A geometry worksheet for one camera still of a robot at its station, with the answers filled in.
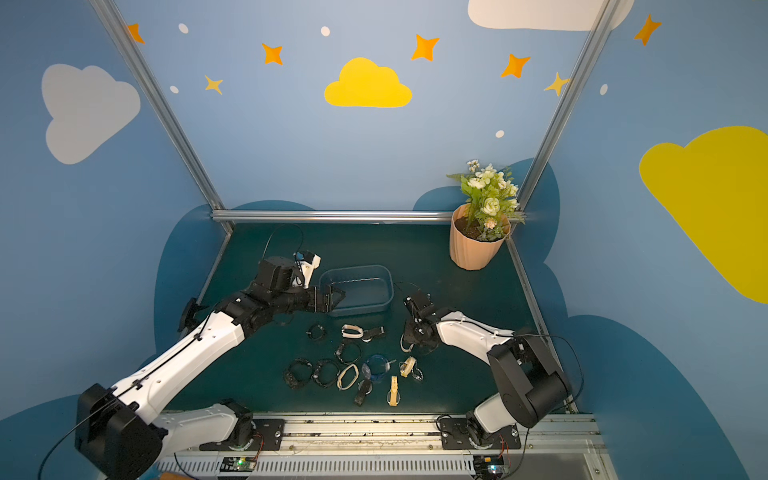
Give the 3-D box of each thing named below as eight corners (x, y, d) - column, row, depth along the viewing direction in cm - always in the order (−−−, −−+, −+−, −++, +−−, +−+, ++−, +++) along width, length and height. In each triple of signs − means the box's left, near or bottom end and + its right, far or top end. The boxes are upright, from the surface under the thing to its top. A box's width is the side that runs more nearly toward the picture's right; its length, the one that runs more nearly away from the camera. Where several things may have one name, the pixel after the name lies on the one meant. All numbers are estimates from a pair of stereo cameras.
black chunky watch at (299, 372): (285, 388, 83) (281, 384, 80) (290, 362, 88) (287, 357, 85) (310, 389, 83) (307, 385, 80) (314, 362, 88) (312, 358, 85)
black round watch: (346, 368, 86) (345, 366, 84) (334, 352, 89) (333, 349, 87) (363, 355, 88) (363, 352, 86) (352, 340, 91) (351, 336, 89)
